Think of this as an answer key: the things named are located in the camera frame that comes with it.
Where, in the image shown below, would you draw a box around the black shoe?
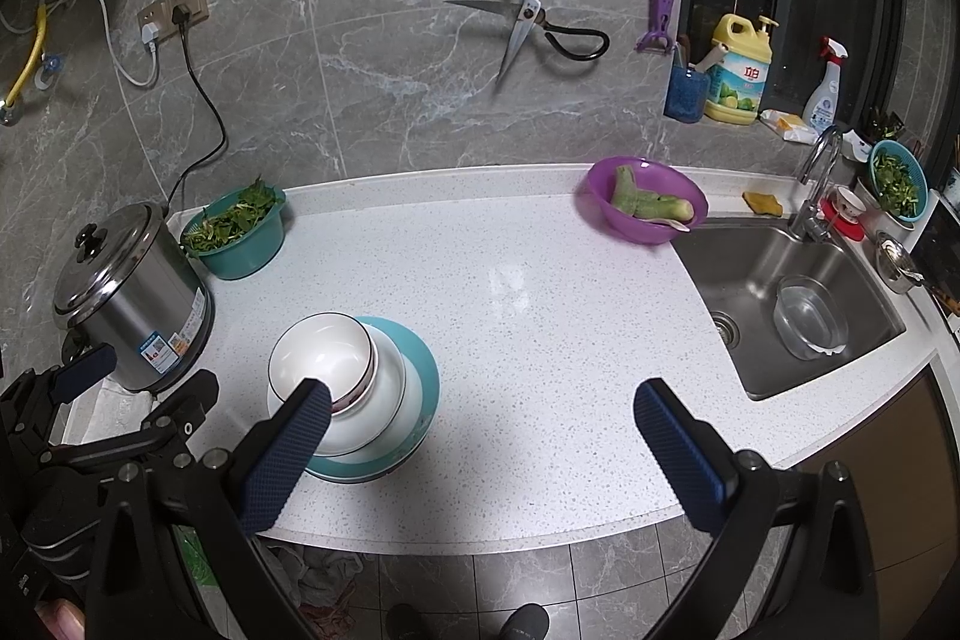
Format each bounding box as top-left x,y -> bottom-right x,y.
497,602 -> 554,640

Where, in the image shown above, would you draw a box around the brown cabinet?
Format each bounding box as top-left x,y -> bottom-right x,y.
791,366 -> 960,615

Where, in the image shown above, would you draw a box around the large teal floral plate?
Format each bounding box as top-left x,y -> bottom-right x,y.
304,315 -> 440,472

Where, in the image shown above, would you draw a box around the purple peeler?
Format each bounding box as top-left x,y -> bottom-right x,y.
635,0 -> 684,55

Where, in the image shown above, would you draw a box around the stainless steel rice cooker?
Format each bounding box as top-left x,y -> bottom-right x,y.
52,201 -> 215,395

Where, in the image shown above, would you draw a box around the yellow dish soap bottle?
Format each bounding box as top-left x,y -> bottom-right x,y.
703,12 -> 782,127

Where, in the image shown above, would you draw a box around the blue utensil cup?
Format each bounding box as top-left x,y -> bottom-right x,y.
664,61 -> 710,124

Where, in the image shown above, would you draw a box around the leafy greens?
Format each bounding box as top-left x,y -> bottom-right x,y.
181,176 -> 283,256

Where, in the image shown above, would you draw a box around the teal strainer basket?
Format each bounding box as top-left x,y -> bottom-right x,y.
868,138 -> 930,230

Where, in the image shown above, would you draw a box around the white cloth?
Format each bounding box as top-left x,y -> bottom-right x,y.
62,376 -> 160,447

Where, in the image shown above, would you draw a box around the chopped green vegetables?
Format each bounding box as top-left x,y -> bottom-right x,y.
872,151 -> 922,217

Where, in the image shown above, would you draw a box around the stainless steel sink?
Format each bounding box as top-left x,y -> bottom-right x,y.
670,216 -> 909,403

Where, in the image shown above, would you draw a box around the green plastic colander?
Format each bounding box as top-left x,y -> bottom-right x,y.
180,184 -> 288,280

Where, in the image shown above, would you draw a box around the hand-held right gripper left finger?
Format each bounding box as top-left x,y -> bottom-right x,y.
82,379 -> 332,640

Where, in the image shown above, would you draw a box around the purple plastic basin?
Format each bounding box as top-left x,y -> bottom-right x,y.
575,156 -> 710,247

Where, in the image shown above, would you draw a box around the large white bowl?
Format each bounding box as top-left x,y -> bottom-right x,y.
266,312 -> 430,459

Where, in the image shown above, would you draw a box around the chrome faucet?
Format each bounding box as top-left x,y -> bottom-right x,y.
787,126 -> 845,244

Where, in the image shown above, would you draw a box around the peeled green vegetable stem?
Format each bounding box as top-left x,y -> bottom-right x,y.
611,163 -> 695,230

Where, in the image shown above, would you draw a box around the white spray bottle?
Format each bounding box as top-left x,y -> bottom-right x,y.
802,36 -> 851,136

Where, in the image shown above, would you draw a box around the pink floral bowl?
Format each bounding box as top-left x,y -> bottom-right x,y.
268,315 -> 375,417

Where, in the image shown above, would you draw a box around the small patterned cup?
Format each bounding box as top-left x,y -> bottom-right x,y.
833,184 -> 868,222

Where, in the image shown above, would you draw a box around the black power cord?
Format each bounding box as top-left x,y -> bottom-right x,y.
170,4 -> 229,215

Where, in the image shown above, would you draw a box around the small teal floral plate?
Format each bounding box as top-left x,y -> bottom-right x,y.
304,441 -> 422,485

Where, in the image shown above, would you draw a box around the yellow hose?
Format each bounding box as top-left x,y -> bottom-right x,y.
0,1 -> 51,125

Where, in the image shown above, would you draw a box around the red mat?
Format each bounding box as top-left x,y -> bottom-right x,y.
818,197 -> 864,244

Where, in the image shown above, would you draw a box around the clear glass bowl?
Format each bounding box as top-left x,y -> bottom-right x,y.
773,275 -> 851,362

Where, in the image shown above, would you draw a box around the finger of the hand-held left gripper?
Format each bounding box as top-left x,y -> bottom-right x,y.
46,344 -> 119,410
144,370 -> 220,453

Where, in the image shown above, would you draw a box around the white and yellow packet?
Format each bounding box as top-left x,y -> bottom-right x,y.
758,108 -> 819,145

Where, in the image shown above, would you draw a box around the kitchen scissors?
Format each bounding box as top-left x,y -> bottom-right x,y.
444,0 -> 611,83

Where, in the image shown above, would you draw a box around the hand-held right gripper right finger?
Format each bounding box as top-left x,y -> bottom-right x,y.
634,379 -> 878,640

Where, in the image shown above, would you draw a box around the white power cord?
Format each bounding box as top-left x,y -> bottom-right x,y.
88,0 -> 163,88

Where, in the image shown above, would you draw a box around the person's left hand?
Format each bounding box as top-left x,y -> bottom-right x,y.
37,599 -> 88,640

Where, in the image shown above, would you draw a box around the grey floor rag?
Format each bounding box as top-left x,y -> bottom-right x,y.
261,541 -> 367,612

